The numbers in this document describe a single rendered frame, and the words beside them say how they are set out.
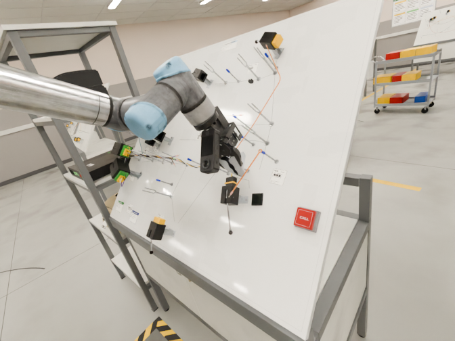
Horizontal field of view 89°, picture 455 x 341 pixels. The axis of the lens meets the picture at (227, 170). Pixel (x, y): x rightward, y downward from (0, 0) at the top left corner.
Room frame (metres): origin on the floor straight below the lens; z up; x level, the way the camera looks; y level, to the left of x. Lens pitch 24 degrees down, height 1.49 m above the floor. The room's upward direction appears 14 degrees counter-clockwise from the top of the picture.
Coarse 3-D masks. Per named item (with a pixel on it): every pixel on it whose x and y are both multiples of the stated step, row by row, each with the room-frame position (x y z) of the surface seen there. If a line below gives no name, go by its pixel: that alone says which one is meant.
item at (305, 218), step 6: (300, 210) 0.51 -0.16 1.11; (306, 210) 0.50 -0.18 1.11; (312, 210) 0.49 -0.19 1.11; (300, 216) 0.50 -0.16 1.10; (306, 216) 0.49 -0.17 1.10; (312, 216) 0.48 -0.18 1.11; (294, 222) 0.50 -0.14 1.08; (300, 222) 0.49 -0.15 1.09; (306, 222) 0.48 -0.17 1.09; (312, 222) 0.47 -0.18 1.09; (306, 228) 0.47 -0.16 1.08; (312, 228) 0.47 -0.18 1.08
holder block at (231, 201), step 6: (222, 186) 0.66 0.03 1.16; (228, 186) 0.65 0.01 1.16; (234, 186) 0.65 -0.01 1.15; (222, 192) 0.65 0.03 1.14; (228, 192) 0.63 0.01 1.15; (234, 192) 0.64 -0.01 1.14; (222, 198) 0.64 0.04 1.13; (228, 198) 0.62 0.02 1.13; (234, 198) 0.63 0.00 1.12; (228, 204) 0.63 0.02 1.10; (234, 204) 0.62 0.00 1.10
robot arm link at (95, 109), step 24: (0, 72) 0.44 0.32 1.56; (24, 72) 0.47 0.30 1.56; (0, 96) 0.43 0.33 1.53; (24, 96) 0.45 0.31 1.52; (48, 96) 0.47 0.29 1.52; (72, 96) 0.50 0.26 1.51; (96, 96) 0.54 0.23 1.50; (72, 120) 0.52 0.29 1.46; (96, 120) 0.53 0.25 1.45; (120, 120) 0.55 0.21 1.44
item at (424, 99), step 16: (416, 48) 4.14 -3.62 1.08; (432, 48) 3.93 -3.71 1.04; (384, 64) 4.76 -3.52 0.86; (432, 64) 3.81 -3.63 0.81; (384, 80) 4.39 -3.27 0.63; (400, 80) 4.20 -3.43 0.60; (416, 80) 3.96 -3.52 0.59; (432, 80) 3.82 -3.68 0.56; (384, 96) 4.50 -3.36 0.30; (400, 96) 4.23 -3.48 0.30; (416, 96) 3.98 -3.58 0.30; (432, 96) 4.12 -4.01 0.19
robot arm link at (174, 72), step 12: (168, 60) 0.58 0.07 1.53; (180, 60) 0.57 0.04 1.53; (156, 72) 0.55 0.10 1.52; (168, 72) 0.54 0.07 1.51; (180, 72) 0.55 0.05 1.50; (168, 84) 0.61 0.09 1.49; (180, 84) 0.54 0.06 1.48; (192, 84) 0.56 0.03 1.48; (192, 96) 0.56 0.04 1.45; (204, 96) 0.58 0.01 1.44; (192, 108) 0.56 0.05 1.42
